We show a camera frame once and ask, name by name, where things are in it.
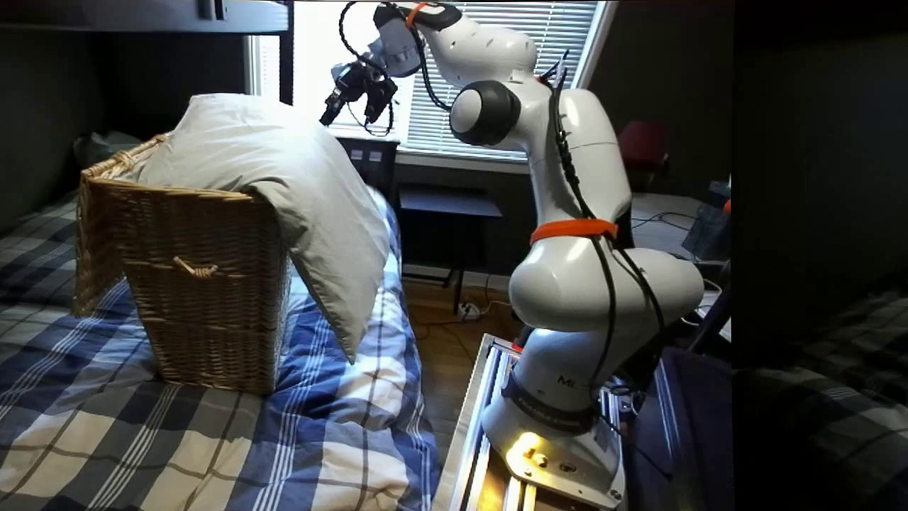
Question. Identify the wicker laundry basket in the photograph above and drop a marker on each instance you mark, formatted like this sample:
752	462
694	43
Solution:
198	293

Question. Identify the dark red bag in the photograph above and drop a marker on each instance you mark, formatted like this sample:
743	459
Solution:
645	148

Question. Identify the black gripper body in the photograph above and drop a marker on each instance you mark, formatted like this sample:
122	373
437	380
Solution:
360	82

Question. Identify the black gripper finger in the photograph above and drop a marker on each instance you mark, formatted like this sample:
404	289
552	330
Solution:
380	111
330	109

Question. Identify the dark bunk bed frame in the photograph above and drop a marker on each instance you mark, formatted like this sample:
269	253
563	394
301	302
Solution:
142	15

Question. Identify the grey bed pillow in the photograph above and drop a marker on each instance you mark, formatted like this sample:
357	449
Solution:
101	148

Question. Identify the dark nightstand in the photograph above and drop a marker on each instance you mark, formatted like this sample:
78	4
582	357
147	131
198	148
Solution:
370	167

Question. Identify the blue plaid duvet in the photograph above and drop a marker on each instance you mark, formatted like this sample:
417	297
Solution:
237	444

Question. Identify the white window blind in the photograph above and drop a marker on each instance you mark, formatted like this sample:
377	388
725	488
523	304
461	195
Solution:
511	57

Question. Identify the metal base rail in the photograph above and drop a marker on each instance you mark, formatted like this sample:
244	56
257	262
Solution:
482	435

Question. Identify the grey cloth garment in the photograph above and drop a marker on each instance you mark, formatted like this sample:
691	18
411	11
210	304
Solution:
284	181

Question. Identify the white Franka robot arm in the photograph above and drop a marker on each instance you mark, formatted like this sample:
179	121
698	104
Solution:
576	286

